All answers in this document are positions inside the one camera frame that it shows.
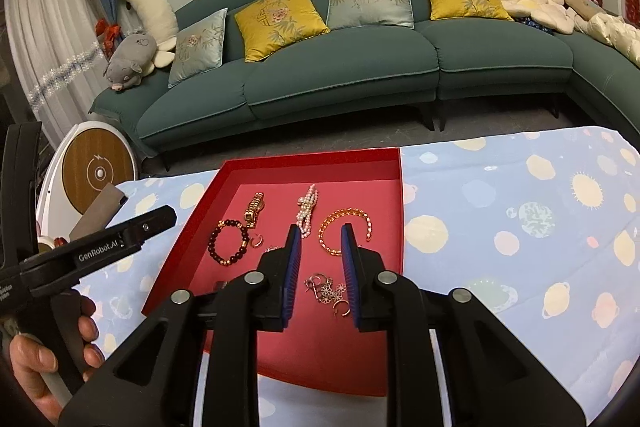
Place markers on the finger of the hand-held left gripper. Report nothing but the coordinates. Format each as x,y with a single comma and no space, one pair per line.
150,224

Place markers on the white appliance with wooden disc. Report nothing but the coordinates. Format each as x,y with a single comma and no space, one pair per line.
95,167

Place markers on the grey plush pig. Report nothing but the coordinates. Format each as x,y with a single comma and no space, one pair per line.
130,59

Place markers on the white sheer curtain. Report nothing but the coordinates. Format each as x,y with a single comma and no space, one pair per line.
50,47

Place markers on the mirror with pink ears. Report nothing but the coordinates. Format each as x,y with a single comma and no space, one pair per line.
49,244

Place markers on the red curtain ornament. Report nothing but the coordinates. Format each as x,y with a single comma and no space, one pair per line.
107,32

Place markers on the person's left hand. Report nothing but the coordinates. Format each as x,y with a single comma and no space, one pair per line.
30,357

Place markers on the green sofa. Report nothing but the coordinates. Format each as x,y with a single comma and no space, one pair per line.
350,77

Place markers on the blue printed tablecloth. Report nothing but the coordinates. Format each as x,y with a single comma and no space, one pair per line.
500,227

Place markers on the grey pouch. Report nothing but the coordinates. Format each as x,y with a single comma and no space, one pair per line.
97,212

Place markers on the white long plush toy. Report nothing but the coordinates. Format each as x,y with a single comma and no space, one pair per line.
147,7

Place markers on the beige cushion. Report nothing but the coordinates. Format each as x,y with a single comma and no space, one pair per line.
585,4

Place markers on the gold watch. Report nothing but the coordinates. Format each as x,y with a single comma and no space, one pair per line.
254,207

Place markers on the red shallow box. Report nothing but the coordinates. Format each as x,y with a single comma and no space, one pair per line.
280,217

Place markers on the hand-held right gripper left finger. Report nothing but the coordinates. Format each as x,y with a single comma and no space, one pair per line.
292,277

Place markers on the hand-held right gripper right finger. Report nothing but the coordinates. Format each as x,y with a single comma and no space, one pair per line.
350,277

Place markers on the blue patterned cushion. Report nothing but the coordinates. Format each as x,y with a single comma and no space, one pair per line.
531,24

